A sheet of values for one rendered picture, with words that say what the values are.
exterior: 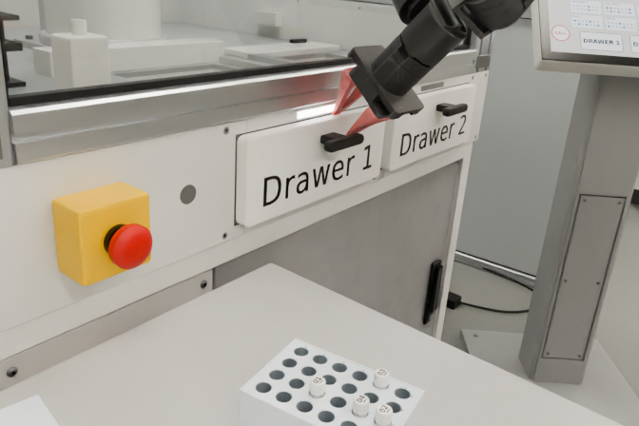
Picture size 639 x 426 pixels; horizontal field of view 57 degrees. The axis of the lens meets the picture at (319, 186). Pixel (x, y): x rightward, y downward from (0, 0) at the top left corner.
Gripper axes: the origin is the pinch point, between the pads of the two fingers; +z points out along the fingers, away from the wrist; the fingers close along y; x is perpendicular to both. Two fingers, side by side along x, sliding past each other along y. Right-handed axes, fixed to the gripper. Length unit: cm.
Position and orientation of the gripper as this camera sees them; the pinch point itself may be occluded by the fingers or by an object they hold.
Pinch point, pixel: (345, 121)
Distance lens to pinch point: 79.5
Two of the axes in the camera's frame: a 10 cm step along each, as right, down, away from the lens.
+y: -5.1, -8.3, 2.2
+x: -6.5, 2.1, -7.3
